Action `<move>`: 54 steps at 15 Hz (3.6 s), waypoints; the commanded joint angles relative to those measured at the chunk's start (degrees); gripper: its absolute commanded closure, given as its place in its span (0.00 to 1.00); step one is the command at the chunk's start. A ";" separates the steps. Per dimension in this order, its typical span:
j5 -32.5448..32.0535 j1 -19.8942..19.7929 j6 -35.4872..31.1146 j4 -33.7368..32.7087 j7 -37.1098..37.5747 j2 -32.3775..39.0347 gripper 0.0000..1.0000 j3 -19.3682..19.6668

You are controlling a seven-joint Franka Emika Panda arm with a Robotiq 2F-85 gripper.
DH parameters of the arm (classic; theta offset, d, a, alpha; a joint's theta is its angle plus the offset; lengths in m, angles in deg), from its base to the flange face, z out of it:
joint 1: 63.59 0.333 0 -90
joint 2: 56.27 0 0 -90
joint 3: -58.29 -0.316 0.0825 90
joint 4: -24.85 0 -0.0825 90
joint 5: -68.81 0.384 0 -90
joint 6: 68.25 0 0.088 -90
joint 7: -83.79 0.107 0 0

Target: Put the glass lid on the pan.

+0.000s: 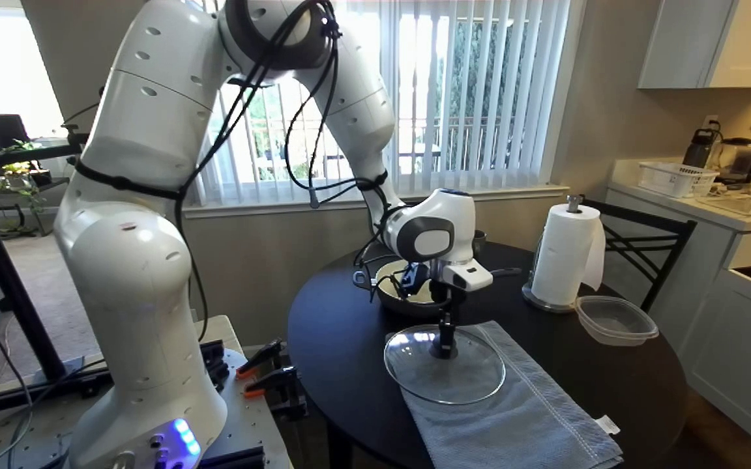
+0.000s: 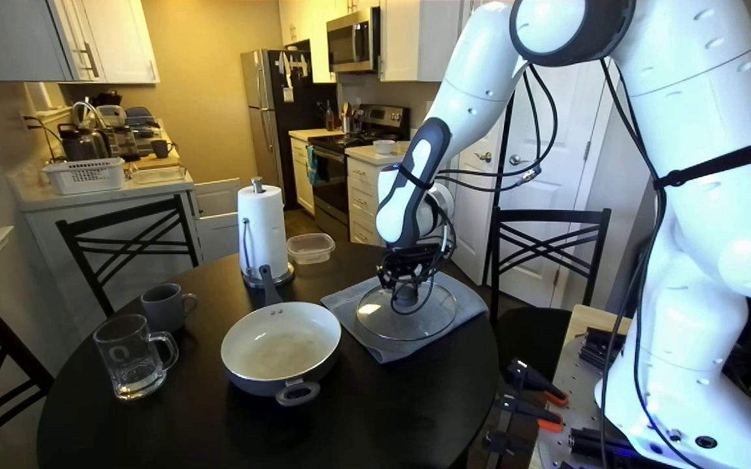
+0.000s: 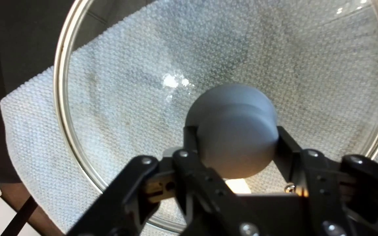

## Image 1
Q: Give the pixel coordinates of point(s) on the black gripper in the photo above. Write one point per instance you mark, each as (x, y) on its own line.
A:
(446, 301)

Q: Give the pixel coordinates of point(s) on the glass lid with grey knob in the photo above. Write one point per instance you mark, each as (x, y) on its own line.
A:
(471, 379)

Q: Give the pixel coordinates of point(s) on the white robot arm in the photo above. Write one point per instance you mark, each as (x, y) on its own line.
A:
(141, 260)

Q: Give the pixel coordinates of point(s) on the round black table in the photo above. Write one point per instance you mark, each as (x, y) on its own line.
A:
(340, 347)

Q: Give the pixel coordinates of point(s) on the light blue towel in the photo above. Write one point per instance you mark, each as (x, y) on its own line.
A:
(514, 426)

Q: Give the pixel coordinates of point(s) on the paper towel roll on holder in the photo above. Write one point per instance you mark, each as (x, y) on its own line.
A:
(567, 251)

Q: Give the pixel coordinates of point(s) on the clear plastic container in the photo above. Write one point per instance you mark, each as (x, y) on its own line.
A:
(617, 319)

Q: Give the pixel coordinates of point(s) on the black orange-tipped clamp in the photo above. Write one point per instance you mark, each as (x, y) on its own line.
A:
(275, 380)
(258, 354)

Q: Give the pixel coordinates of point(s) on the robot mounting table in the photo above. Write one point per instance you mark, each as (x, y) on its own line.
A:
(253, 432)

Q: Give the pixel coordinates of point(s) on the black chair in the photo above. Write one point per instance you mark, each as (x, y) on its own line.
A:
(653, 234)

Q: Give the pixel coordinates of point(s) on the white vertical blinds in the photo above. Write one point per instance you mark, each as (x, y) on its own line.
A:
(496, 87)

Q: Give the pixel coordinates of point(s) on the white kitchen counter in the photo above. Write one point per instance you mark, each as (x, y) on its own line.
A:
(724, 347)

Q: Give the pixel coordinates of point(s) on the clear plastic bin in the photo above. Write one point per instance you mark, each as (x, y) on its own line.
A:
(677, 178)

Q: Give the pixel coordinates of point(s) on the electric kettle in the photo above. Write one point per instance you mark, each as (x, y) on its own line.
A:
(741, 158)

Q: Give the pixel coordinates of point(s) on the white upper cabinet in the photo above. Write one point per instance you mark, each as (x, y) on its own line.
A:
(698, 43)

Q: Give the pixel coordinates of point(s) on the black metal stand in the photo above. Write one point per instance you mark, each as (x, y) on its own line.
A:
(17, 287)

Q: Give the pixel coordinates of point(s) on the green potted plant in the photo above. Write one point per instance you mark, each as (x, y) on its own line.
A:
(20, 173)

